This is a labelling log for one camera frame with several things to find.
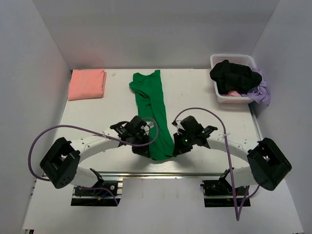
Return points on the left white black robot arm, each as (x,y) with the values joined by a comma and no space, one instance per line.
(61,162)

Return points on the black garment in basket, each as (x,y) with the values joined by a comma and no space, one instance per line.
(234,77)

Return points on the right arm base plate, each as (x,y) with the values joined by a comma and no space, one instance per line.
(216,188)

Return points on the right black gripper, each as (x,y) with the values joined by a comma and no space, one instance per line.
(180,148)

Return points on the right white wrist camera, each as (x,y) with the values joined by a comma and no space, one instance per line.
(179,128)

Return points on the white plastic laundry basket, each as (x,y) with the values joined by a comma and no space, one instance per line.
(237,59)

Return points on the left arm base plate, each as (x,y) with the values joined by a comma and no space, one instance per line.
(105,186)

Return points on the folded pink t shirt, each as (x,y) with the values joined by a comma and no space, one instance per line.
(87,84)

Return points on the green t shirt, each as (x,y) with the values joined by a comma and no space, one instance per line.
(150,103)

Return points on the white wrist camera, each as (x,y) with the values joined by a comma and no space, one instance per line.
(179,128)
(149,125)

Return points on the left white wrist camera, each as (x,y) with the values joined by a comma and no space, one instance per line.
(149,125)

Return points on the pink garment in basket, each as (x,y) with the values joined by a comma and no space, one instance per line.
(233,94)

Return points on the lilac garment in basket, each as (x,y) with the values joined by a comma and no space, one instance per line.
(261,93)

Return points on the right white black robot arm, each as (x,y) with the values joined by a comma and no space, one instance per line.
(267,165)

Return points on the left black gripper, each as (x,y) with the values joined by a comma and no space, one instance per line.
(144,150)

